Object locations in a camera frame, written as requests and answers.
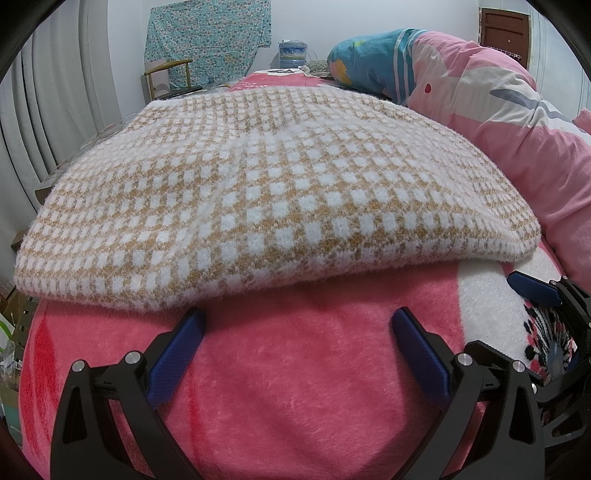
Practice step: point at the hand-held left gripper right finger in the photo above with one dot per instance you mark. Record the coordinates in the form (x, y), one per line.
(420, 355)

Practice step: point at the blue water jug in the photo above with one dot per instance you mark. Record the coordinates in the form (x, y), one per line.
(293, 55)

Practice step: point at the white wall hook rack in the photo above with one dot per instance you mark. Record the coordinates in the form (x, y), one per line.
(503, 51)

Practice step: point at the pink white quilt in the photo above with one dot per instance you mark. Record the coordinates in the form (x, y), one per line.
(508, 138)

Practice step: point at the pink fleece blanket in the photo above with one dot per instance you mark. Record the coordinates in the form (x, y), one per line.
(300, 392)

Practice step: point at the grey-green crumpled cloth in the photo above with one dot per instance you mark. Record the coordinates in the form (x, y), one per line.
(317, 69)

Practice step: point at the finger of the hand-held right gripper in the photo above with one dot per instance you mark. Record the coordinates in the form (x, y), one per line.
(533, 287)
(568, 406)

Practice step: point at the brown door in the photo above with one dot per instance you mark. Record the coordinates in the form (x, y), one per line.
(505, 30)

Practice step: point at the blue patterned pillow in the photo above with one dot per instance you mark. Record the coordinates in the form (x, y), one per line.
(369, 64)

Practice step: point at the wooden chair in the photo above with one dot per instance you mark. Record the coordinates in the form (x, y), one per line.
(159, 69)

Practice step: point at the teal floral hanging cloth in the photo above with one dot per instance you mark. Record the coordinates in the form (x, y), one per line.
(207, 37)

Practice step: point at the grey curtain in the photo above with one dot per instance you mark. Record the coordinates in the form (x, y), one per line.
(41, 115)

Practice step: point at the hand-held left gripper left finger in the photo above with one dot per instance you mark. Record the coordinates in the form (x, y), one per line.
(175, 360)

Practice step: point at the tan white checked knit cardigan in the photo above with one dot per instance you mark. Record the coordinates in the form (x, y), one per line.
(277, 194)

